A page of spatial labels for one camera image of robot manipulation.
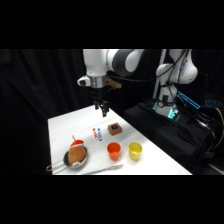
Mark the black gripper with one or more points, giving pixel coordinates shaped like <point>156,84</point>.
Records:
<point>97,93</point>

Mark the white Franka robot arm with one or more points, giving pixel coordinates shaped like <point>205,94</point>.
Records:
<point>100,63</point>

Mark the brown wooden block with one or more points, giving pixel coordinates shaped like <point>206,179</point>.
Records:
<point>114,128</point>

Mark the red marker pen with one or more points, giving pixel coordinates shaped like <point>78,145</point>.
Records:
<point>95,133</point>

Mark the blue marker pen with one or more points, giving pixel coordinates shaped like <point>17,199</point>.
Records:
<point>99,134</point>

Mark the red plastic funnel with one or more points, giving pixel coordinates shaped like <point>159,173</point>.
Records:
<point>76,142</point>

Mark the orange plastic cup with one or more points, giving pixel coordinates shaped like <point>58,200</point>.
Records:
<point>114,151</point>

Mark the brown plush toy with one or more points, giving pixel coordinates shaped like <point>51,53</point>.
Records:
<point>77,155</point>

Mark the yellow plastic cup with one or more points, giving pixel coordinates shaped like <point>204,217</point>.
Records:
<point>135,150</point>

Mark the metal strainer pan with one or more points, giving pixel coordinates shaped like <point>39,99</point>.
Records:
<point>71,162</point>

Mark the black curtain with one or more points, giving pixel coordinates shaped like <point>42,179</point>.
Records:
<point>40,86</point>

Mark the black robot stand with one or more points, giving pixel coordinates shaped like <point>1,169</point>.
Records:
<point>173,140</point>

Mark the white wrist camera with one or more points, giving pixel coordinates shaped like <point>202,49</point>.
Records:
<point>84,81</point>

